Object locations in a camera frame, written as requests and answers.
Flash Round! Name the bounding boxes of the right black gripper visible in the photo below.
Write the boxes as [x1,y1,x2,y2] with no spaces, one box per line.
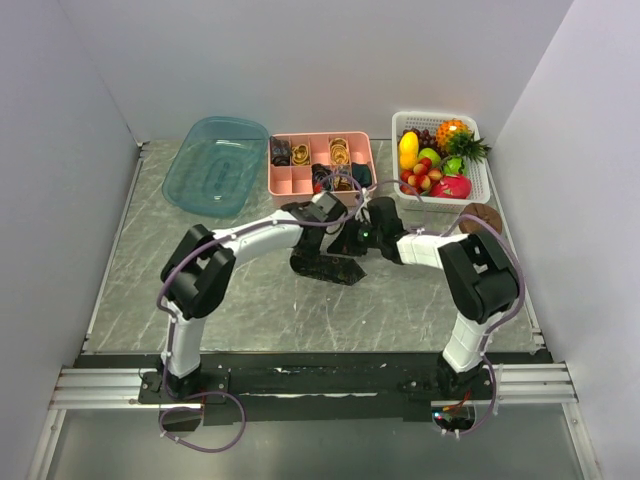
[327,215,383,257]

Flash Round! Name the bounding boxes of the dark patterned necktie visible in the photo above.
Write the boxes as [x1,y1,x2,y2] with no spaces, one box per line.
[289,252,366,286]

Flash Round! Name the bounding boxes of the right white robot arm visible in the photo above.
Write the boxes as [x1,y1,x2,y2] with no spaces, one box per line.
[328,197,523,399]

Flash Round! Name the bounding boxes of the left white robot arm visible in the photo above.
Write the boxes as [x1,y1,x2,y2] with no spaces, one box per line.
[157,192,348,402]

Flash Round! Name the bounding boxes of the red cherry bunch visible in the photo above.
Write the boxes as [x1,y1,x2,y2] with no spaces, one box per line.
[400,157,443,196]

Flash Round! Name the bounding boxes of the black rolled tie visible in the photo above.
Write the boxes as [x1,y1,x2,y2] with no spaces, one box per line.
[351,163,374,189]

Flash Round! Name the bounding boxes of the orange blue rolled tie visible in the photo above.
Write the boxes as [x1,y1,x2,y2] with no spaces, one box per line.
[331,164,353,191]

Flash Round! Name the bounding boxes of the dark purple rolled tie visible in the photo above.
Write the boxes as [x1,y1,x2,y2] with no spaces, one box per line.
[311,164,332,194]

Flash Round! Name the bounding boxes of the pink compartment organizer box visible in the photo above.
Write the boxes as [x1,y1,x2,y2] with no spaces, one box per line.
[268,131,377,206]

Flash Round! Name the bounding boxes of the brown lidded white jar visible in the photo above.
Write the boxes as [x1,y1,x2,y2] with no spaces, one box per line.
[458,203,503,234]

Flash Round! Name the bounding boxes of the yellow patterned rolled tie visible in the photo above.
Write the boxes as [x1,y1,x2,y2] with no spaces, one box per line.
[329,137,350,165]

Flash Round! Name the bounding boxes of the green apple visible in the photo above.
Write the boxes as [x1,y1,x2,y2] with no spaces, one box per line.
[418,147,442,168]

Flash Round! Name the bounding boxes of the pink dragon fruit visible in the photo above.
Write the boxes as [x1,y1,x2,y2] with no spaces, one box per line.
[430,174,472,200]

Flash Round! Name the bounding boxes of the gold rolled tie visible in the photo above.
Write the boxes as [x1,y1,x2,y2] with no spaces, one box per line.
[291,144,311,166]

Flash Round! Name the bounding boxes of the yellow mango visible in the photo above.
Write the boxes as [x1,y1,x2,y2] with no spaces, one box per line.
[398,131,419,170]

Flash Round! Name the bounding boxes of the green leafy vegetable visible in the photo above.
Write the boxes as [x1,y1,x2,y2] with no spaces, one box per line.
[442,156,466,176]

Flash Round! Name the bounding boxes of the dark brown rolled tie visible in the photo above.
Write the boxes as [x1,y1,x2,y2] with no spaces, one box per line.
[270,136,292,167]

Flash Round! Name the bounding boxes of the dark purple grapes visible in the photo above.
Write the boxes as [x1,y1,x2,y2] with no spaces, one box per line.
[399,127,440,150]

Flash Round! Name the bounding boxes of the white plastic fruit basket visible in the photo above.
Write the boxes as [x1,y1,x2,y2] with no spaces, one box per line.
[392,111,491,213]

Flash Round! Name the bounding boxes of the orange pineapple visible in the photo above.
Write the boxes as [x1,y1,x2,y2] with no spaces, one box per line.
[436,119,491,162]

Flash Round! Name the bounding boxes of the teal transparent plastic bin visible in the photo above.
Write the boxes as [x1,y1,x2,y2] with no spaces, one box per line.
[162,116,269,218]

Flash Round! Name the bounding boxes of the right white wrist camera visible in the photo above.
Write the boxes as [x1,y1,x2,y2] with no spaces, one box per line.
[354,188,371,223]

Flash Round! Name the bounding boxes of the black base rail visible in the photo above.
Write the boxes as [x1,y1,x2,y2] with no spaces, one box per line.
[74,349,551,429]

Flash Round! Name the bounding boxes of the aluminium frame rail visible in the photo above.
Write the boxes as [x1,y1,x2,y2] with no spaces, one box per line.
[49,364,578,410]

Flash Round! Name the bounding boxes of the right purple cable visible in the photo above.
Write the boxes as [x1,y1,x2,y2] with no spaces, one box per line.
[359,179,525,441]

